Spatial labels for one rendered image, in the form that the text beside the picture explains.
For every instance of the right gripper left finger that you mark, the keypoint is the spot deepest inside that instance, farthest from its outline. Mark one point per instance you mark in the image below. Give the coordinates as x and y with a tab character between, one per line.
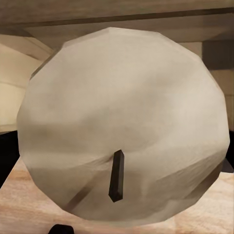
9	154

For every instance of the cabinet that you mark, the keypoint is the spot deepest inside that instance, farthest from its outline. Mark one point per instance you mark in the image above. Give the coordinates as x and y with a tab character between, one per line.
32	30

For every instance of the pillar candle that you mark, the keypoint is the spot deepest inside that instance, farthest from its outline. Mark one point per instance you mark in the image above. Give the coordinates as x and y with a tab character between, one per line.
123	127

